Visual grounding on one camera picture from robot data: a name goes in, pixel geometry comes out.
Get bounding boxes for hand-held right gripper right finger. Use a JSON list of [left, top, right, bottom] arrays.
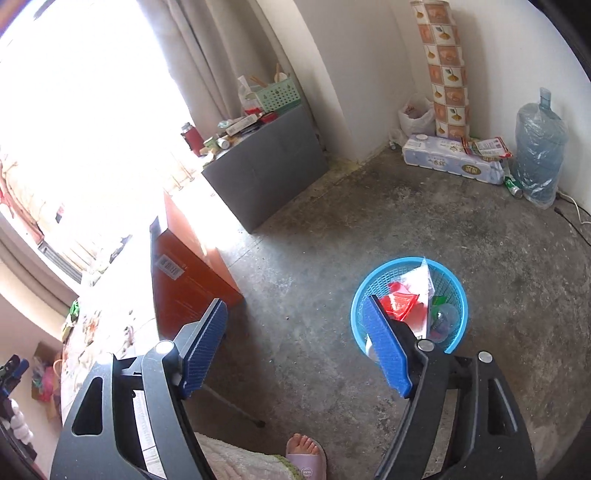
[[361, 294, 539, 480]]

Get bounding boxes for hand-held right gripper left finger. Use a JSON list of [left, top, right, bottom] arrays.
[[50, 298, 228, 480]]

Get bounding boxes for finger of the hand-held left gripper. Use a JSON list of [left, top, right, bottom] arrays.
[[0, 354, 29, 398]]

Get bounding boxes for blue plastic mesh basket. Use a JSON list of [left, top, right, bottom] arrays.
[[350, 257, 469, 356]]

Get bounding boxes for colourful plastic bags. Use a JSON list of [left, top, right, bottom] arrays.
[[31, 353, 63, 421]]

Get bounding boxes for red plastic packet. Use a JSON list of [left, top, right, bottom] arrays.
[[379, 281, 428, 324]]

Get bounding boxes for metal table leg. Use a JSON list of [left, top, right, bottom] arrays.
[[203, 385, 266, 428]]

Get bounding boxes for white plastic wrapper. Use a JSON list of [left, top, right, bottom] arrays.
[[399, 258, 437, 340]]

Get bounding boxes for large cardboard box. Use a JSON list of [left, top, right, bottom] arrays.
[[150, 191, 245, 342]]

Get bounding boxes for cream fleece garment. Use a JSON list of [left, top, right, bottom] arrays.
[[194, 431, 303, 480]]

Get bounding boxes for person's foot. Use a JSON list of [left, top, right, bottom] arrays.
[[286, 433, 324, 462]]

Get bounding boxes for pink slipper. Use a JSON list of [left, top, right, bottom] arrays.
[[285, 436, 328, 480]]

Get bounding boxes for black cabinet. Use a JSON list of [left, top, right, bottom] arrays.
[[202, 102, 329, 233]]

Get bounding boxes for toilet paper pack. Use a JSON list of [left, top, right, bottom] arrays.
[[402, 134, 505, 185]]

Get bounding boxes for red bottle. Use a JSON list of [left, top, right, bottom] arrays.
[[181, 122, 204, 155]]

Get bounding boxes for red printed packets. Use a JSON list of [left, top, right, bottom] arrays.
[[462, 136, 513, 160]]

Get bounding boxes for large white plastic bag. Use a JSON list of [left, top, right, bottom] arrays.
[[398, 95, 435, 139]]

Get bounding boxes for large water jug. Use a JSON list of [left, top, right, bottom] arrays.
[[512, 88, 570, 209]]

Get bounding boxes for small white plastic bag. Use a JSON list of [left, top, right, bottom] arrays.
[[238, 76, 259, 112]]

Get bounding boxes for green perforated storage basket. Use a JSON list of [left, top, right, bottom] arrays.
[[244, 76, 301, 114]]

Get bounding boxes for window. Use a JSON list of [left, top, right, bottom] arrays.
[[0, 0, 195, 278]]

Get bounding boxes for rolled patterned mat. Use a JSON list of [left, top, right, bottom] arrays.
[[411, 0, 471, 139]]

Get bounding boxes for beige curtain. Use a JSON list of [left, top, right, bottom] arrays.
[[139, 0, 319, 153]]

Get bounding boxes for white cable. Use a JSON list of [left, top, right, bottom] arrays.
[[554, 189, 591, 245]]

